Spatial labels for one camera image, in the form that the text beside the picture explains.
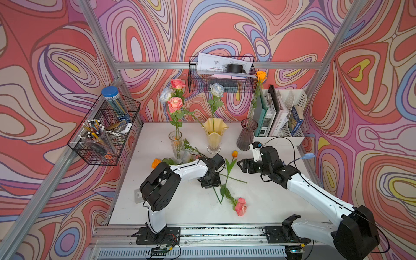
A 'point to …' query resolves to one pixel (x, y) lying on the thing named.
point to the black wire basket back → (201, 82)
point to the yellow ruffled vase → (214, 138)
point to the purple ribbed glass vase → (246, 136)
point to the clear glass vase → (177, 144)
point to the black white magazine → (273, 108)
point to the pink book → (280, 117)
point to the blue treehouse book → (294, 122)
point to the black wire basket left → (119, 132)
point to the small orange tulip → (234, 154)
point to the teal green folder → (259, 112)
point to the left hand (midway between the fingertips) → (218, 186)
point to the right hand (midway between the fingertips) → (245, 166)
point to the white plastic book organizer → (292, 97)
